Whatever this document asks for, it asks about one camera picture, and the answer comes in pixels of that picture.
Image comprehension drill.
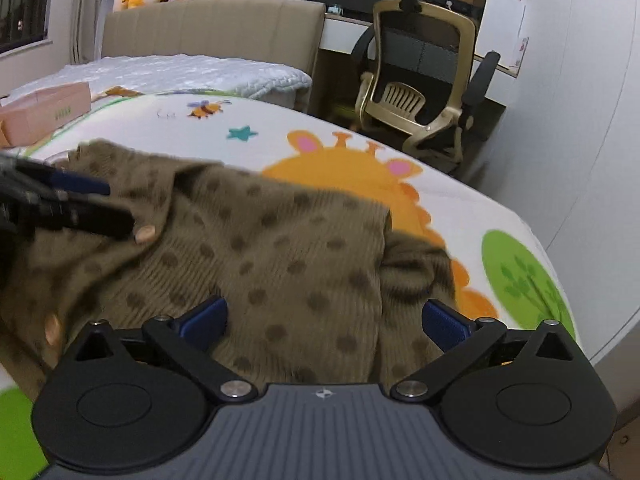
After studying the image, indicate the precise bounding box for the pink gift box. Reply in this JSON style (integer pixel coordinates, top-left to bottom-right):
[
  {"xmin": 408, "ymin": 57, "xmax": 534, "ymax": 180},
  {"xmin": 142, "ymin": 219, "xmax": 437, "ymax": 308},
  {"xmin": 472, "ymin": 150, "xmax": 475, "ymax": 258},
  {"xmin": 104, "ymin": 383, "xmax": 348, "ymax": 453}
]
[{"xmin": 0, "ymin": 81, "xmax": 92, "ymax": 148}]

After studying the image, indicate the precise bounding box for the white curtain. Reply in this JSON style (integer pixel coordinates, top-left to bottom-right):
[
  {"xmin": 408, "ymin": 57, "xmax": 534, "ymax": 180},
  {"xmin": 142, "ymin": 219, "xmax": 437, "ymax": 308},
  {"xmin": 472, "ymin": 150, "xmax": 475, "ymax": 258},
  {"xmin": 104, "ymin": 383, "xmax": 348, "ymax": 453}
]
[{"xmin": 52, "ymin": 0, "xmax": 121, "ymax": 66}]

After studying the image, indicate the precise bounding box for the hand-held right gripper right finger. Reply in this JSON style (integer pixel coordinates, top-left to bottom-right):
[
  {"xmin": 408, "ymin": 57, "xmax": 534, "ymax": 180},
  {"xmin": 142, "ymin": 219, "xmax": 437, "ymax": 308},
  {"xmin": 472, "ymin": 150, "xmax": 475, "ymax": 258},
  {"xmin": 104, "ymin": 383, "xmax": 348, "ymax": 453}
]
[{"xmin": 390, "ymin": 298, "xmax": 577, "ymax": 404}]

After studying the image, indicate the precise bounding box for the white quilted bed cover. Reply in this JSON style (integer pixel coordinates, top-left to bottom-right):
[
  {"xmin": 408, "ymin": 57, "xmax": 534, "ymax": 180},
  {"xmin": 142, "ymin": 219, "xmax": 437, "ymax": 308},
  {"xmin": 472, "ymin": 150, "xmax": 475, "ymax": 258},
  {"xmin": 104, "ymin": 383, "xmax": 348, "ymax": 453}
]
[{"xmin": 7, "ymin": 54, "xmax": 313, "ymax": 111}]

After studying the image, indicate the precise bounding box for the beige and black office chair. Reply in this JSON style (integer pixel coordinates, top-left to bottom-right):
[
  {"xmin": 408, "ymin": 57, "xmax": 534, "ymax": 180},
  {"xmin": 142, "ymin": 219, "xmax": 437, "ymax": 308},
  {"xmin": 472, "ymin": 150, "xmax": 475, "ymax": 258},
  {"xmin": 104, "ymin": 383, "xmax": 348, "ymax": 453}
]
[{"xmin": 350, "ymin": 0, "xmax": 502, "ymax": 171}]

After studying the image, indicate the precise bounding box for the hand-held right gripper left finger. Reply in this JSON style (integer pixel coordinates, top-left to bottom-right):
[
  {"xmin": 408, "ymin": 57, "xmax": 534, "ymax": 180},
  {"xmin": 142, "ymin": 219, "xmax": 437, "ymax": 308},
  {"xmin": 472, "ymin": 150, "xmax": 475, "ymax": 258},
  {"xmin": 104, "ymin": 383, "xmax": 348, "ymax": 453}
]
[{"xmin": 62, "ymin": 295, "xmax": 256, "ymax": 404}]

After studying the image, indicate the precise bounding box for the beige padded headboard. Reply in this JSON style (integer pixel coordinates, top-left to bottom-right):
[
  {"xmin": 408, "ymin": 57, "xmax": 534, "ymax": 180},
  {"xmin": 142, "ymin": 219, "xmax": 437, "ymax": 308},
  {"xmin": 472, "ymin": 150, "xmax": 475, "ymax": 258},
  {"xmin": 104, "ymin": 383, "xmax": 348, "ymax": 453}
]
[{"xmin": 102, "ymin": 0, "xmax": 327, "ymax": 111}]

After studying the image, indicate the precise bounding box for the white computer case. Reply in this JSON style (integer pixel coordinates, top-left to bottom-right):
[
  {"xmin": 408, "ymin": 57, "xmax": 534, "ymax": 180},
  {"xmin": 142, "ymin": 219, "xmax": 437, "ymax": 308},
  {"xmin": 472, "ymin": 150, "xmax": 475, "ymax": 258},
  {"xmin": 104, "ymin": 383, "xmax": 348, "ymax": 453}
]
[{"xmin": 472, "ymin": 0, "xmax": 529, "ymax": 72}]

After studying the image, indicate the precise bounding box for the white desk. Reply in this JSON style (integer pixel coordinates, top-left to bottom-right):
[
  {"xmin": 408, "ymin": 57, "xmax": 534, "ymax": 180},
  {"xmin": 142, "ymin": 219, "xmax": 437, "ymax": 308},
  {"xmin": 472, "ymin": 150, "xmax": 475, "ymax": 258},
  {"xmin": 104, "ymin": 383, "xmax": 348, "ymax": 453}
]
[{"xmin": 320, "ymin": 7, "xmax": 521, "ymax": 111}]

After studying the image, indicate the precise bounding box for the cartoon animal printed blanket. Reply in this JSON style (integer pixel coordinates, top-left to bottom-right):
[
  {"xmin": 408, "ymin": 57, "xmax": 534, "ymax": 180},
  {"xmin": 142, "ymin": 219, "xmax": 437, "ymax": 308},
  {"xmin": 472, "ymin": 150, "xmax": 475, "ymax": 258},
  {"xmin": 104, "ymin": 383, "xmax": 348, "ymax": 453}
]
[{"xmin": 0, "ymin": 89, "xmax": 583, "ymax": 478}]

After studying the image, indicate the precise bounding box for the dark window with railing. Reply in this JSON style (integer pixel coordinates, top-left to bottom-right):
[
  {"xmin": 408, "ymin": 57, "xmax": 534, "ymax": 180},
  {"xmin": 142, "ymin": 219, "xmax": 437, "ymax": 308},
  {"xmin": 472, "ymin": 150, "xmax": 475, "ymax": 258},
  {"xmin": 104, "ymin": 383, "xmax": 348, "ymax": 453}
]
[{"xmin": 0, "ymin": 0, "xmax": 53, "ymax": 56}]

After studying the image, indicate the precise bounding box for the brown polka dot sweater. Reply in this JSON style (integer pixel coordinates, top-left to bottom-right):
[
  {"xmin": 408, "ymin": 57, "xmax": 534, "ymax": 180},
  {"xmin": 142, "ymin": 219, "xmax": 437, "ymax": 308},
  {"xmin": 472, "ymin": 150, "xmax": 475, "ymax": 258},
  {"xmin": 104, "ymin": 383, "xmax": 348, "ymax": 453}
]
[{"xmin": 0, "ymin": 140, "xmax": 458, "ymax": 391}]

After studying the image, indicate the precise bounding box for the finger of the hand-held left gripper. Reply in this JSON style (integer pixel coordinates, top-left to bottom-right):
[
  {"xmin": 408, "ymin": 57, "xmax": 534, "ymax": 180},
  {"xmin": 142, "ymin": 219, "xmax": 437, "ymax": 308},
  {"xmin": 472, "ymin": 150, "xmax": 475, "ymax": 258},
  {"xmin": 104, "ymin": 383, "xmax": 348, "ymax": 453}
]
[
  {"xmin": 12, "ymin": 157, "xmax": 112, "ymax": 197},
  {"xmin": 27, "ymin": 195, "xmax": 137, "ymax": 241}
]

